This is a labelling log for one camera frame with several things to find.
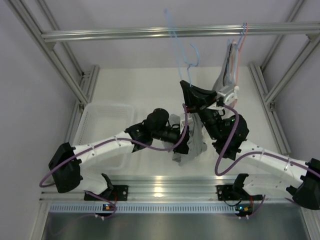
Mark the light blue wire hanger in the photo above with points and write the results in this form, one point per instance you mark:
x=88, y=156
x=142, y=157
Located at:
x=179, y=50

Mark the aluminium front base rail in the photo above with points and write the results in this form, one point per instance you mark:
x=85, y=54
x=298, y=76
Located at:
x=162, y=189

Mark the left aluminium frame post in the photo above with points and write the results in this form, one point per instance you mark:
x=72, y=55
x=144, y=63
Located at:
x=30, y=23

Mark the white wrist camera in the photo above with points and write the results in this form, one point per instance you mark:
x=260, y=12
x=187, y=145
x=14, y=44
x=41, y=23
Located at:
x=186, y=123
x=228, y=95

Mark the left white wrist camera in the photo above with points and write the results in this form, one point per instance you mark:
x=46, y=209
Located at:
x=186, y=123

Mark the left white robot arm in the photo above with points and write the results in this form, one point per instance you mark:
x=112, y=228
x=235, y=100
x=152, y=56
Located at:
x=70, y=167

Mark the aluminium frame post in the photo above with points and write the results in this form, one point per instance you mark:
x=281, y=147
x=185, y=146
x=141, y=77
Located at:
x=287, y=85
x=30, y=23

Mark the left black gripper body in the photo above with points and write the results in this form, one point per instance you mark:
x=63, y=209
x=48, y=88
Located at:
x=178, y=148

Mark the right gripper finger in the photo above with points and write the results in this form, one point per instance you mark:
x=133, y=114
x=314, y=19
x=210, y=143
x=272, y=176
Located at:
x=194, y=95
x=195, y=104

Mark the white tank top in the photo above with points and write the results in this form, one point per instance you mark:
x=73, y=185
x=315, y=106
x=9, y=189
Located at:
x=208, y=151

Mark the grey tank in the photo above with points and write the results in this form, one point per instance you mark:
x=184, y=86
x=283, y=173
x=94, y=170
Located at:
x=220, y=82
x=196, y=142

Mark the right aluminium frame post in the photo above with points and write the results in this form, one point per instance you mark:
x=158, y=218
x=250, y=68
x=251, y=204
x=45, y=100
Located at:
x=287, y=85

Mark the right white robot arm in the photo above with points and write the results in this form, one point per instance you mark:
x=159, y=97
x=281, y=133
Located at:
x=296, y=180

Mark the pink wire hanger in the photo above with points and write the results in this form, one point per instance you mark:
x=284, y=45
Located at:
x=236, y=55

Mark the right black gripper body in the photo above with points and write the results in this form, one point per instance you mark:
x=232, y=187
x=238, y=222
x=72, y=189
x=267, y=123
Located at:
x=212, y=120

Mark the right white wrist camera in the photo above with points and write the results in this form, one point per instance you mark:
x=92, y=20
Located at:
x=228, y=95

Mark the white plastic basket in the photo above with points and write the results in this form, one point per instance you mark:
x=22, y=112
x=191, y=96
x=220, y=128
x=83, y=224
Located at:
x=100, y=120

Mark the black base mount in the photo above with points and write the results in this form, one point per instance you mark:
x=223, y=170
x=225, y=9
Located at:
x=119, y=193
x=225, y=192

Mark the aluminium hanging rail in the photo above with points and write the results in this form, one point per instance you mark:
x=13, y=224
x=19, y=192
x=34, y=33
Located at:
x=250, y=29

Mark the grey tank top on hanger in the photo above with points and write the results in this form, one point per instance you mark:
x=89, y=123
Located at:
x=220, y=82

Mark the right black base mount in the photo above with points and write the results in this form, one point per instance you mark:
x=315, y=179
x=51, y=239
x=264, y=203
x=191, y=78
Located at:
x=225, y=192

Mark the slotted grey cable duct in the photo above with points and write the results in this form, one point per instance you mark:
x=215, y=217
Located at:
x=143, y=208

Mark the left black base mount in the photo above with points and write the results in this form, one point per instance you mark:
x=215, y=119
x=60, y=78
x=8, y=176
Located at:
x=119, y=193

